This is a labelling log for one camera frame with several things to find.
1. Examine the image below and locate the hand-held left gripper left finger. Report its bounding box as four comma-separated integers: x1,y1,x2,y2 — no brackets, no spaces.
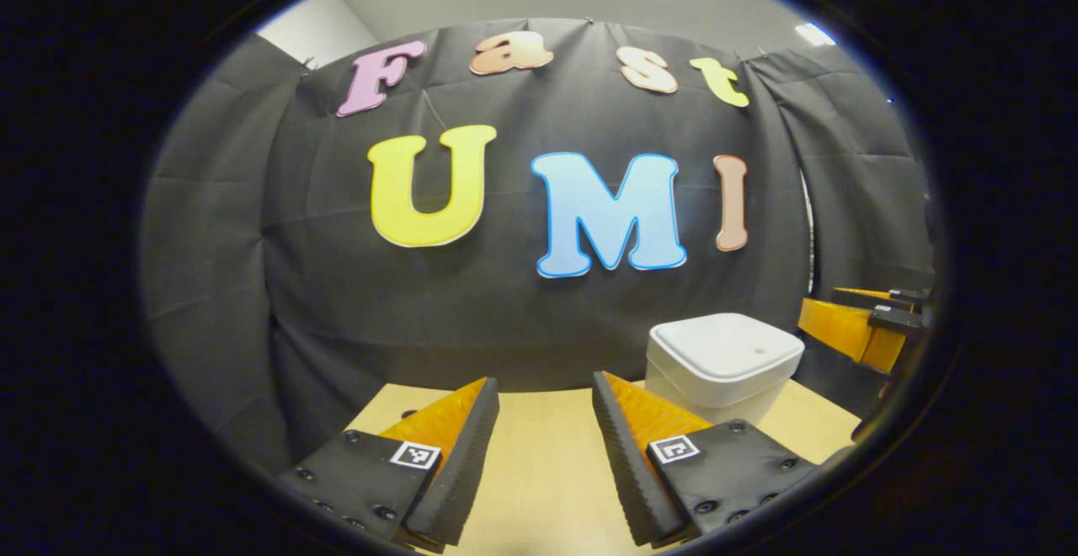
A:
278,377,500,553

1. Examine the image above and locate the white desktop garbage bin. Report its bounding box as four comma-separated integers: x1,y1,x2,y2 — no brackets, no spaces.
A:
644,313,805,426

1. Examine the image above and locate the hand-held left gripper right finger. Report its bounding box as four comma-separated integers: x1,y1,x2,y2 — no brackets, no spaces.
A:
591,370,818,548

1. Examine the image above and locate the wooden desktop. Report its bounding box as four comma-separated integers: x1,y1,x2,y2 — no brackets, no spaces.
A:
345,379,862,556

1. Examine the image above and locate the black backdrop cloth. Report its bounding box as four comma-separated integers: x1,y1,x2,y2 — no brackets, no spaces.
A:
139,19,936,473

